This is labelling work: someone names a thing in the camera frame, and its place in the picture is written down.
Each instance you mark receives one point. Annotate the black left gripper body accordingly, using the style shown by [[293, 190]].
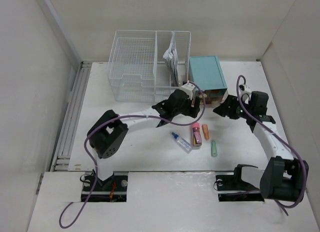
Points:
[[187, 110]]

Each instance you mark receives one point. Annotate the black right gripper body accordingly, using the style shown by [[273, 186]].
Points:
[[236, 110]]

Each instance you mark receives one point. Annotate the pink-cap clear tube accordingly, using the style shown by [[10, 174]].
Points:
[[196, 138]]

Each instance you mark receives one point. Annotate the clear blue-cap spray bottle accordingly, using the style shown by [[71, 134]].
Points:
[[182, 142]]

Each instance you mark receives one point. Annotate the grey setup guide booklet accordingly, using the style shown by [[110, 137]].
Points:
[[170, 57]]

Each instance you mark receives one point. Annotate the clear drawer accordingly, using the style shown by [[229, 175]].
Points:
[[213, 97]]

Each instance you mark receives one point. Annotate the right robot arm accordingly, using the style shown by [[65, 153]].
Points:
[[284, 177]]

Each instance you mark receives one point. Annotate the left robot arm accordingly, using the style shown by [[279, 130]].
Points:
[[107, 134]]

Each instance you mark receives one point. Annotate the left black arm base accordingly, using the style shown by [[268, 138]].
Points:
[[112, 190]]

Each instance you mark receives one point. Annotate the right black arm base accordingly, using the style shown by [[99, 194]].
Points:
[[231, 188]]

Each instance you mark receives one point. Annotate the orange plastic case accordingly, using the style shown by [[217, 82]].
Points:
[[206, 133]]

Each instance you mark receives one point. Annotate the teal orange drawer box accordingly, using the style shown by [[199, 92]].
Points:
[[206, 72]]

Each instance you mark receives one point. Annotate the green plastic case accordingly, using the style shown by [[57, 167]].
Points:
[[213, 148]]

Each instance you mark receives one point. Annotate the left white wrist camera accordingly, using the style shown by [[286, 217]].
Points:
[[189, 88]]

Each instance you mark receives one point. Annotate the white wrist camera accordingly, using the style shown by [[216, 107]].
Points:
[[244, 89], [189, 88]]

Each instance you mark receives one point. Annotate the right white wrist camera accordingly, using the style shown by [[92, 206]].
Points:
[[244, 89]]

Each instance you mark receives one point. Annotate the white wire mesh organizer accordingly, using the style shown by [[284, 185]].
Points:
[[136, 69]]

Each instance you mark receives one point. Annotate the aluminium rail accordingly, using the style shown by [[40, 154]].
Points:
[[66, 136]]

